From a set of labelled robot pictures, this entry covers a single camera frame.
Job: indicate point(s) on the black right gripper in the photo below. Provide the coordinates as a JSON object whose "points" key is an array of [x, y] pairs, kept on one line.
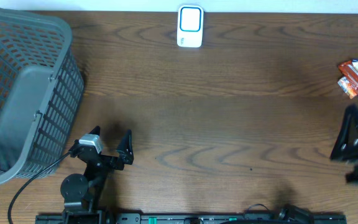
{"points": [[348, 150]]}

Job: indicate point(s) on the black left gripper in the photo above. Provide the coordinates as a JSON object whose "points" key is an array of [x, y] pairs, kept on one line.
{"points": [[117, 165]]}

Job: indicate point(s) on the small orange packet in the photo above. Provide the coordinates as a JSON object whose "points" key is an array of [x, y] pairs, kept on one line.
{"points": [[349, 88]]}

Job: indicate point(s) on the orange brown snack bar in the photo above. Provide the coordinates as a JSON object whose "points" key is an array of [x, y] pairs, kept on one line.
{"points": [[349, 71]]}

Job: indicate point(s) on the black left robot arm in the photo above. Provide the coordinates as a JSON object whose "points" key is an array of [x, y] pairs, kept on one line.
{"points": [[82, 192]]}

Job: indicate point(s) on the white barcode scanner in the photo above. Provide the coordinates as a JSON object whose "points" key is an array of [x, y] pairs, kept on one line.
{"points": [[190, 26]]}

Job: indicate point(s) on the grey plastic shopping basket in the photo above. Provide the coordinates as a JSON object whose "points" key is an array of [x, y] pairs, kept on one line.
{"points": [[41, 88]]}

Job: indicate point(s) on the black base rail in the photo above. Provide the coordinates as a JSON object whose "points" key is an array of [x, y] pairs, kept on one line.
{"points": [[136, 218]]}

